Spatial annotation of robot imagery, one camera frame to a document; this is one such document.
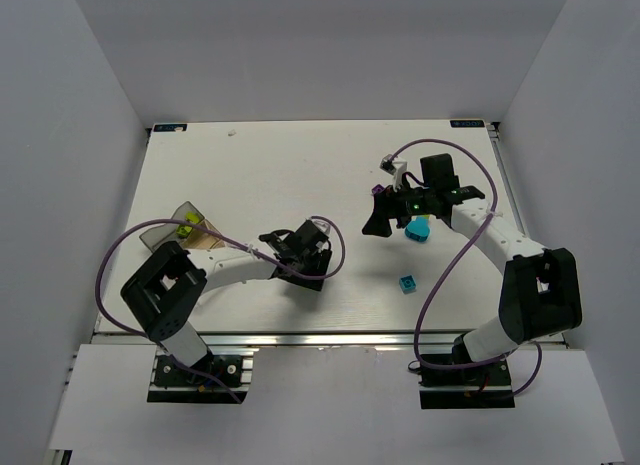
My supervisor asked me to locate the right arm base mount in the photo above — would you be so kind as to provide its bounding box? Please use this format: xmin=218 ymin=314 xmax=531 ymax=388
xmin=407 ymin=360 xmax=515 ymax=410

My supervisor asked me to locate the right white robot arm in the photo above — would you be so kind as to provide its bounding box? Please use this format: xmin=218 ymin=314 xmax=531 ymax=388
xmin=362 ymin=154 xmax=582 ymax=372

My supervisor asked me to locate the purple lego brick upside-down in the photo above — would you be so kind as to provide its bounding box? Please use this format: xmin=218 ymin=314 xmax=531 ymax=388
xmin=371 ymin=184 xmax=385 ymax=195

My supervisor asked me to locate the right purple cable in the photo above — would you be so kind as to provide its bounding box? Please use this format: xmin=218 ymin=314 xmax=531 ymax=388
xmin=387 ymin=138 xmax=544 ymax=399

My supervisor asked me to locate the small cyan lego brick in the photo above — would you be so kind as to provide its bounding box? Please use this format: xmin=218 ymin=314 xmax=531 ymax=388
xmin=399 ymin=275 xmax=417 ymax=294

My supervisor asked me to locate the clear plastic sorting container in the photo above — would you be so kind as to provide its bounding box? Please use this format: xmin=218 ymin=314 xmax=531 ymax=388
xmin=139 ymin=201 xmax=226 ymax=252

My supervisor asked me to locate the blue corner label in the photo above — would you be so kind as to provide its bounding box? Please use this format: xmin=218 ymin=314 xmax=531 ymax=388
xmin=152 ymin=123 xmax=187 ymax=133
xmin=449 ymin=119 xmax=485 ymax=128

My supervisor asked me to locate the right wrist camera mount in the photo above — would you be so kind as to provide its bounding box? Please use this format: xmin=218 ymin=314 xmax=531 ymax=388
xmin=380 ymin=155 xmax=407 ymax=191

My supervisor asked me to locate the small green lego brick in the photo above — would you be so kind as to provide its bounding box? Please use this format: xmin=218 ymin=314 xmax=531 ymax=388
xmin=176 ymin=225 xmax=192 ymax=238

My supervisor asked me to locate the left blue corner label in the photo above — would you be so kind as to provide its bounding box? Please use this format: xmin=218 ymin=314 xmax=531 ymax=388
xmin=152 ymin=123 xmax=187 ymax=133

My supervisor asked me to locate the right blue corner label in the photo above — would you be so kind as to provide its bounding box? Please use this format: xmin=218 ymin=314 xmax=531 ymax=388
xmin=449 ymin=119 xmax=485 ymax=128

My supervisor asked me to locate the cyan round lego piece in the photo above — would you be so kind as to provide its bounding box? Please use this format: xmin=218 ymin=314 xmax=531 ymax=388
xmin=405 ymin=217 xmax=430 ymax=243

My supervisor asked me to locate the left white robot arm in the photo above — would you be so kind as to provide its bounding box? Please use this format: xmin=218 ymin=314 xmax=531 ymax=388
xmin=120 ymin=220 xmax=332 ymax=376

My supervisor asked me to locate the green lego brick upside-down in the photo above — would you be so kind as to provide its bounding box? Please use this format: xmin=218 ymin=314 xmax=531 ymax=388
xmin=185 ymin=212 xmax=200 ymax=224

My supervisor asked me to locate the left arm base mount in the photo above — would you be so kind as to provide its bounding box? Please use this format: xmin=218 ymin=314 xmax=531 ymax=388
xmin=147 ymin=348 xmax=253 ymax=405

